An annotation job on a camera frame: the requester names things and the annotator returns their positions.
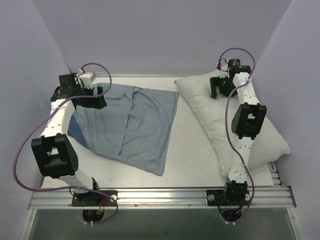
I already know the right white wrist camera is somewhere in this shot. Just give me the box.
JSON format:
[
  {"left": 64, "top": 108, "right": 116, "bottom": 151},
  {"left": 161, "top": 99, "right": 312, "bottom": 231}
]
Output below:
[{"left": 216, "top": 61, "right": 230, "bottom": 78}]

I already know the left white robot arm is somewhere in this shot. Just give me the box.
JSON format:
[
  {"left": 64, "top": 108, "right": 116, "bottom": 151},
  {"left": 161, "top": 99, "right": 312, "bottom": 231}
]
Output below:
[{"left": 31, "top": 72, "right": 107, "bottom": 206}]

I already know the aluminium back rail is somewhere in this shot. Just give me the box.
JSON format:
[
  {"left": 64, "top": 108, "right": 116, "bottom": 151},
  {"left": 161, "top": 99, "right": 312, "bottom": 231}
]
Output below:
[{"left": 71, "top": 72, "right": 191, "bottom": 78}]

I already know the aluminium right side rail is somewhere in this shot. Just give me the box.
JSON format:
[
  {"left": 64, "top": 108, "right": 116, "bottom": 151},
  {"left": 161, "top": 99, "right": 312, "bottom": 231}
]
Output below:
[{"left": 267, "top": 162, "right": 284, "bottom": 188}]

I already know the purple cable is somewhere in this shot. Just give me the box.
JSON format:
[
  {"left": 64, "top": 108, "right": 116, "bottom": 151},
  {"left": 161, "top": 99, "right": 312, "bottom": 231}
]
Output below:
[
  {"left": 217, "top": 47, "right": 257, "bottom": 223},
  {"left": 12, "top": 62, "right": 119, "bottom": 223}
]

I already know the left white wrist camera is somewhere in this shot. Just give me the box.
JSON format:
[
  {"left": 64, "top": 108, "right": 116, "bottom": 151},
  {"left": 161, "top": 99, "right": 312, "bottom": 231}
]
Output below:
[{"left": 78, "top": 68, "right": 97, "bottom": 89}]

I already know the aluminium rail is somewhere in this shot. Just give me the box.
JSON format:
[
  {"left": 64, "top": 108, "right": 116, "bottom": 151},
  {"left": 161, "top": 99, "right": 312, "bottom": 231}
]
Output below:
[
  {"left": 71, "top": 72, "right": 191, "bottom": 78},
  {"left": 28, "top": 186, "right": 296, "bottom": 210},
  {"left": 267, "top": 162, "right": 284, "bottom": 188}
]

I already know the aluminium front rail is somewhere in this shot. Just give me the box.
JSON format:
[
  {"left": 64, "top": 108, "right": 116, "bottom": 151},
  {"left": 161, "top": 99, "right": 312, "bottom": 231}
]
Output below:
[{"left": 28, "top": 186, "right": 296, "bottom": 210}]

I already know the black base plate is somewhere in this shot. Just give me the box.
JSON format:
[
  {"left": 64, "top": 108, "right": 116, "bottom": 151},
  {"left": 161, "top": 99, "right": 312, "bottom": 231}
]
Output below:
[
  {"left": 71, "top": 190, "right": 118, "bottom": 207},
  {"left": 206, "top": 189, "right": 251, "bottom": 207}
]

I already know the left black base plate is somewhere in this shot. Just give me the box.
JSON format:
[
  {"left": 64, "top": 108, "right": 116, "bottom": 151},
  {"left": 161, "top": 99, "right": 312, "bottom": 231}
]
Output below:
[{"left": 71, "top": 190, "right": 118, "bottom": 207}]

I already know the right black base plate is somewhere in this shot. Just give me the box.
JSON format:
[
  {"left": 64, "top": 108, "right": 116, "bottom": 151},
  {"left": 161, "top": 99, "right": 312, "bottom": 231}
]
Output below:
[{"left": 206, "top": 189, "right": 251, "bottom": 207}]

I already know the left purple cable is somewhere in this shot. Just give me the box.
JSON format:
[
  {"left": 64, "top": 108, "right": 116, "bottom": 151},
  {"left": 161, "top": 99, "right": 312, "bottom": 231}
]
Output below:
[{"left": 12, "top": 62, "right": 119, "bottom": 223}]

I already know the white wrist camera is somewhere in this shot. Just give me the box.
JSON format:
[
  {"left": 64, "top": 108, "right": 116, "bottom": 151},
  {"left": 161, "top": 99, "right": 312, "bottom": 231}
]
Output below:
[
  {"left": 78, "top": 68, "right": 97, "bottom": 89},
  {"left": 216, "top": 61, "right": 230, "bottom": 78}
]

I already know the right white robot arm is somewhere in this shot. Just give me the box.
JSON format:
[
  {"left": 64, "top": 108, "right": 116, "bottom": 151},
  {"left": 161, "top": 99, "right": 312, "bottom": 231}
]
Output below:
[{"left": 209, "top": 58, "right": 267, "bottom": 205}]

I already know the blue-grey pillowcase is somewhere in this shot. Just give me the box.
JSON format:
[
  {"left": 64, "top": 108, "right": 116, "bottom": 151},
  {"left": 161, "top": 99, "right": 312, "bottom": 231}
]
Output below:
[{"left": 67, "top": 84, "right": 180, "bottom": 176}]

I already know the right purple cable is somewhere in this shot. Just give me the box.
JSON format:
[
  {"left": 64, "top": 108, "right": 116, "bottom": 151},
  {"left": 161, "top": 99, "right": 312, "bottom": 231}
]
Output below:
[{"left": 217, "top": 47, "right": 257, "bottom": 223}]

